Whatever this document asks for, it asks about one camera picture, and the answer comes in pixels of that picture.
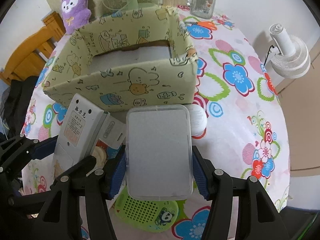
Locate white plug adapter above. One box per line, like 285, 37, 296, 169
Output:
95, 116, 126, 154

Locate purple plush bunny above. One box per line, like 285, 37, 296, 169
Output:
61, 0, 92, 35

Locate wooden chair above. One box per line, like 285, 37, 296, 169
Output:
1, 11, 66, 85

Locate translucent white plastic case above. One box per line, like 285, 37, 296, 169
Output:
126, 105, 193, 201

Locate white oval earbud case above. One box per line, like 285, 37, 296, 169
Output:
185, 104, 207, 136

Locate green perforated panda speaker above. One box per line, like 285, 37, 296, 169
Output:
114, 187, 179, 233

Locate patterned cardboard storage box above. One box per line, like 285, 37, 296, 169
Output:
43, 6, 197, 112

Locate orange handled scissors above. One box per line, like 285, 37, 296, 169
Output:
185, 21, 217, 31

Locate floral tablecloth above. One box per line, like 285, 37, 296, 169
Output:
22, 5, 290, 239

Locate white floor fan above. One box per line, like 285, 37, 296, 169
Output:
269, 23, 311, 79

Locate white remote control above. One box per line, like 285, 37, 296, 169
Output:
53, 94, 110, 178

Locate round hedgehog compact mirror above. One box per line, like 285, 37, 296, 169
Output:
91, 146, 107, 170

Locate black clothing on chair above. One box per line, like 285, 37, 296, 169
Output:
1, 76, 39, 139

